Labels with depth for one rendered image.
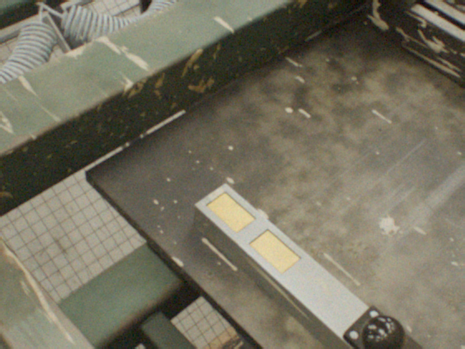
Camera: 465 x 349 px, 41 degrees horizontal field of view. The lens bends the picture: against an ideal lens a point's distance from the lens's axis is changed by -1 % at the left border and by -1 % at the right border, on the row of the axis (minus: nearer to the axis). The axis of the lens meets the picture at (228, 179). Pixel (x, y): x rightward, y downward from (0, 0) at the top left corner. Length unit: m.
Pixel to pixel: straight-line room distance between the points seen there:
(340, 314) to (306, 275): 0.05
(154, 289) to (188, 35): 0.33
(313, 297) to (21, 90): 0.41
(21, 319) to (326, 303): 0.31
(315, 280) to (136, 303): 0.21
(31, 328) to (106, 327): 0.11
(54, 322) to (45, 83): 0.29
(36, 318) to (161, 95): 0.33
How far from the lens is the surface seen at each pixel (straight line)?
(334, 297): 0.68
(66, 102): 0.75
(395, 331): 0.54
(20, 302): 0.66
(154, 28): 0.85
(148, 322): 0.75
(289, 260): 0.69
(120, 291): 0.75
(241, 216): 0.72
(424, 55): 1.04
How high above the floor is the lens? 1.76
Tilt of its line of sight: 6 degrees down
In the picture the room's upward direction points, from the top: 31 degrees counter-clockwise
